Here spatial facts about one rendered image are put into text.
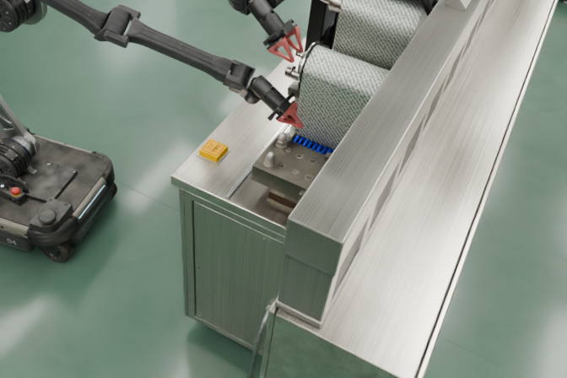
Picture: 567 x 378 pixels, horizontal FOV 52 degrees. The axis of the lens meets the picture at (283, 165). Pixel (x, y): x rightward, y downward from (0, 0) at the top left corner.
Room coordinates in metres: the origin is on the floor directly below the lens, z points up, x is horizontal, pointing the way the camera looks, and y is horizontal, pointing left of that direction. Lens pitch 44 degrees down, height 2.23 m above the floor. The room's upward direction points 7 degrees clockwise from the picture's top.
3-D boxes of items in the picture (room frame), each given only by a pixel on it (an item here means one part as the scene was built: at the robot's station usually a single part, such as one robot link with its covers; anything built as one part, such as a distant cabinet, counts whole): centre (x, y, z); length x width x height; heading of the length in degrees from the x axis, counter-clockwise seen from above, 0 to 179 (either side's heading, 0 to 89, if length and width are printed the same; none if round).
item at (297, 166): (1.22, -0.12, 1.00); 0.40 x 0.16 x 0.06; 68
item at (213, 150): (1.39, 0.23, 0.91); 0.07 x 0.07 x 0.02; 68
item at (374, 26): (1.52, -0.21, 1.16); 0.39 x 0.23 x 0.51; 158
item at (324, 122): (1.35, -0.13, 1.10); 0.23 x 0.01 x 0.18; 68
